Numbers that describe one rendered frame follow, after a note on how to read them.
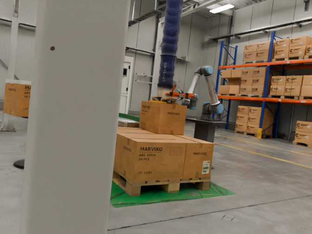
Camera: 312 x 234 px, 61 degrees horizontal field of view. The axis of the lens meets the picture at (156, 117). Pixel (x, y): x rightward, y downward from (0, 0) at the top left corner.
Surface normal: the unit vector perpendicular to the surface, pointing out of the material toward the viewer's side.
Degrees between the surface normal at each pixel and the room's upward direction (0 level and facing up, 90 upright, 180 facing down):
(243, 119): 91
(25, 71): 90
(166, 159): 90
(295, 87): 88
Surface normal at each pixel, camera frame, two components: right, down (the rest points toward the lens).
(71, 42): 0.50, 0.10
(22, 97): 0.77, 0.12
